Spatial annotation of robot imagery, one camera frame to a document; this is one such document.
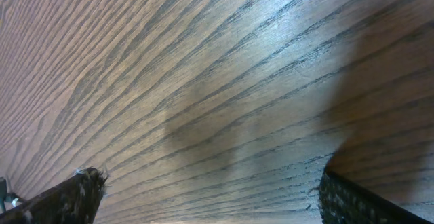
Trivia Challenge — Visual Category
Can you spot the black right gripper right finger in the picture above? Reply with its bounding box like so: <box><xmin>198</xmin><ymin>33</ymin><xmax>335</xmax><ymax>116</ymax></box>
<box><xmin>318</xmin><ymin>169</ymin><xmax>431</xmax><ymax>224</ymax></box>

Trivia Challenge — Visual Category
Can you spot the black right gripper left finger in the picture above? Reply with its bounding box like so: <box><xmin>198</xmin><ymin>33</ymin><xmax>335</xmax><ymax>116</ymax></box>
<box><xmin>1</xmin><ymin>167</ymin><xmax>109</xmax><ymax>224</ymax></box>

